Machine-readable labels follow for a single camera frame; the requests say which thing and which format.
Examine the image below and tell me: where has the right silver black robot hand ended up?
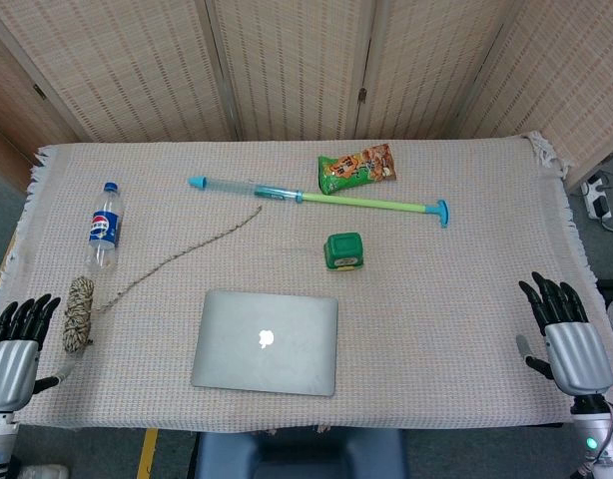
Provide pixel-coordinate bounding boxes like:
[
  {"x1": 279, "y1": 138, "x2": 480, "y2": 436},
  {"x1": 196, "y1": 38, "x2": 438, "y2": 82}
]
[{"x1": 515, "y1": 271, "x2": 613, "y2": 400}]

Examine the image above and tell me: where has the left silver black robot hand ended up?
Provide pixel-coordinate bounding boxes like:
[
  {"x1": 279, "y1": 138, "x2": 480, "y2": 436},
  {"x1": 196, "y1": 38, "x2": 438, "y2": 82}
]
[{"x1": 0, "y1": 292, "x2": 79, "y2": 413}]

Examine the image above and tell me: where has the silver laptop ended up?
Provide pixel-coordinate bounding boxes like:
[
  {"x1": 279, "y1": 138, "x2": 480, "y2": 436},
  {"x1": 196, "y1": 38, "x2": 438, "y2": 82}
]
[{"x1": 190, "y1": 289, "x2": 339, "y2": 398}]

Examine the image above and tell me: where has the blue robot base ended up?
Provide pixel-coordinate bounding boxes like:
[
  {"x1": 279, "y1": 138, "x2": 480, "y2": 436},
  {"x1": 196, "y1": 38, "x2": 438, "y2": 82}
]
[{"x1": 194, "y1": 427, "x2": 410, "y2": 479}]

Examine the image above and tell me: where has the brown white twine bundle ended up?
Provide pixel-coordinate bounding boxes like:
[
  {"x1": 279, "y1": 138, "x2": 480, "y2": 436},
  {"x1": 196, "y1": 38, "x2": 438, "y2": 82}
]
[{"x1": 62, "y1": 204, "x2": 264, "y2": 356}]

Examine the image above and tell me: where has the beige woven tablecloth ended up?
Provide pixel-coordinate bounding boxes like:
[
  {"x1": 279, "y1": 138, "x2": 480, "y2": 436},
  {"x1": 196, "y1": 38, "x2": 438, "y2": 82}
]
[{"x1": 0, "y1": 130, "x2": 613, "y2": 434}]

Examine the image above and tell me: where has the white power strip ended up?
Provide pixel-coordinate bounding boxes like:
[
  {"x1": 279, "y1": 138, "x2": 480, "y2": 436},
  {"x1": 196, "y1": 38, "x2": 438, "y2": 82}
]
[{"x1": 580, "y1": 172, "x2": 613, "y2": 221}]

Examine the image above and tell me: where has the clear Pepsi plastic bottle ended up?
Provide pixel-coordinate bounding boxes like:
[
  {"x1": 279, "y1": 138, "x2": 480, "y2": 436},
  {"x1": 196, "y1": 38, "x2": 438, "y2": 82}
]
[{"x1": 85, "y1": 182, "x2": 125, "y2": 273}]

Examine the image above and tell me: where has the green plastic box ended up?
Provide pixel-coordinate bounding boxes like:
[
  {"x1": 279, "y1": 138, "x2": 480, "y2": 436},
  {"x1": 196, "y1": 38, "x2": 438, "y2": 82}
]
[{"x1": 322, "y1": 232, "x2": 364, "y2": 272}]

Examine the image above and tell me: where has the green orange snack bag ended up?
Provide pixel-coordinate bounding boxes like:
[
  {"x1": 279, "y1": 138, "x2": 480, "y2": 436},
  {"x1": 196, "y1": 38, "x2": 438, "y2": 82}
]
[{"x1": 316, "y1": 143, "x2": 398, "y2": 197}]

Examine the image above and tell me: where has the blue green toy water pump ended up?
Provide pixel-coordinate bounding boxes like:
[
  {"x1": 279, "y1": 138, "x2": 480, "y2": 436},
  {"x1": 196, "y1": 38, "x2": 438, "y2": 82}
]
[{"x1": 188, "y1": 176, "x2": 451, "y2": 230}]

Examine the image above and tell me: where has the beige woven folding screen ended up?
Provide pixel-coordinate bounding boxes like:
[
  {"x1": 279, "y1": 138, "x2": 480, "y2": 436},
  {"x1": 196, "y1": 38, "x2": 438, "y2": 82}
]
[{"x1": 0, "y1": 0, "x2": 613, "y2": 191}]

